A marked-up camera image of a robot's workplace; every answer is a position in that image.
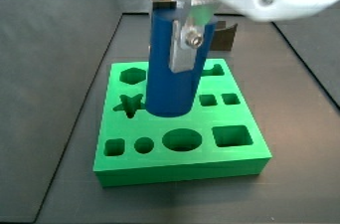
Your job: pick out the green shape sorting board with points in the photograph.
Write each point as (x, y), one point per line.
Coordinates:
(213, 142)

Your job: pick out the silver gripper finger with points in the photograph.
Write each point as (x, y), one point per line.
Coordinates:
(187, 38)

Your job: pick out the blue oval cylinder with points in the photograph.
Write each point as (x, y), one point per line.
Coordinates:
(171, 90)

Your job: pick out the black curved holder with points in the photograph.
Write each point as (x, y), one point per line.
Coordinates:
(223, 37)

